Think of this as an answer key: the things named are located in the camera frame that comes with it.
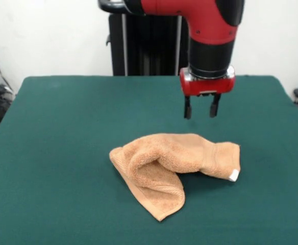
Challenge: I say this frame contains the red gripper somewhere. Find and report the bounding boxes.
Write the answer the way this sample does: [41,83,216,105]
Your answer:
[179,67,237,120]

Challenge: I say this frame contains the tan terry towel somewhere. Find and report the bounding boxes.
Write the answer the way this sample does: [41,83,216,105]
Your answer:
[109,132,241,222]

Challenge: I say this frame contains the dark green table cloth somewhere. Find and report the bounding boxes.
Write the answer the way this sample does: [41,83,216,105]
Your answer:
[0,75,298,245]

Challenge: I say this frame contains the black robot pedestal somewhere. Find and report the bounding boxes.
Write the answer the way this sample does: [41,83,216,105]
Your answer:
[97,0,191,77]

